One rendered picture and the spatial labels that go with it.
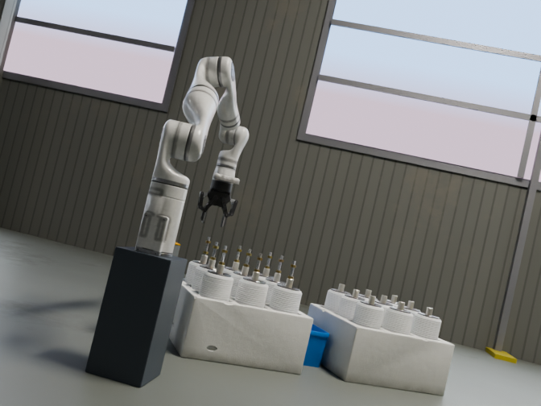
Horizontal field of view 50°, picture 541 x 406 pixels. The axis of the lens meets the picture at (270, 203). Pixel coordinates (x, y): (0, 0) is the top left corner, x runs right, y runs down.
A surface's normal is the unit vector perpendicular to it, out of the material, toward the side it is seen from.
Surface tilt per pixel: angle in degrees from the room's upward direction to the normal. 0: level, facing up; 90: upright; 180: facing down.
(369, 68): 90
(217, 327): 90
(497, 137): 90
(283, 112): 90
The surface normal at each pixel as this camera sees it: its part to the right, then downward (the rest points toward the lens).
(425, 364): 0.33, 0.04
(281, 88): -0.14, -0.07
